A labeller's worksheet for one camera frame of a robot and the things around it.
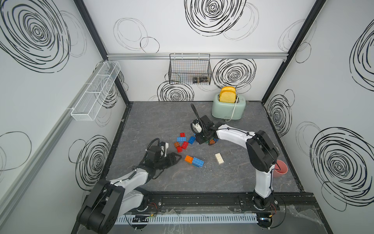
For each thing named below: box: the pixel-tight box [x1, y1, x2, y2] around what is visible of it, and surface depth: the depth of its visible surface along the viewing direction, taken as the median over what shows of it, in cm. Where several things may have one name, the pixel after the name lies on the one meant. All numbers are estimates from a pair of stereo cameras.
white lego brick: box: [214, 152, 225, 165], surface depth 90 cm
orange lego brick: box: [184, 155, 194, 165], surface depth 85 cm
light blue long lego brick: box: [176, 136, 187, 142], surface depth 98 cm
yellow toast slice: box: [219, 86, 237, 104], surface depth 100 cm
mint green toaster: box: [211, 93, 246, 120], surface depth 101 cm
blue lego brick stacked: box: [187, 136, 196, 145], surface depth 98 cm
